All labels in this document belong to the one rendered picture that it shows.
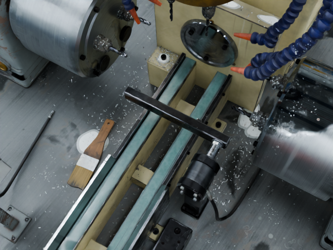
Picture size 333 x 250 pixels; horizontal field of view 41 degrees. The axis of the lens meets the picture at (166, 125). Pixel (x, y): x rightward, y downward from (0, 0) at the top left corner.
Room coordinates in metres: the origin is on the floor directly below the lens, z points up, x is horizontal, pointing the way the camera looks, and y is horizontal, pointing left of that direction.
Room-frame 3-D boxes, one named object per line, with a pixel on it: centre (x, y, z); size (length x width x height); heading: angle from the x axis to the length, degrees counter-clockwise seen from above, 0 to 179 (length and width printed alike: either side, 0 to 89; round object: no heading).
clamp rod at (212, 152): (0.34, -0.09, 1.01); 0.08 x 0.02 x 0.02; 147
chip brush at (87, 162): (0.45, 0.19, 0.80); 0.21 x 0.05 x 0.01; 154
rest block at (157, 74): (0.66, 0.00, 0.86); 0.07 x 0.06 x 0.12; 57
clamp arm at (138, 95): (0.44, -0.02, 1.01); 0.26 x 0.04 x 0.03; 57
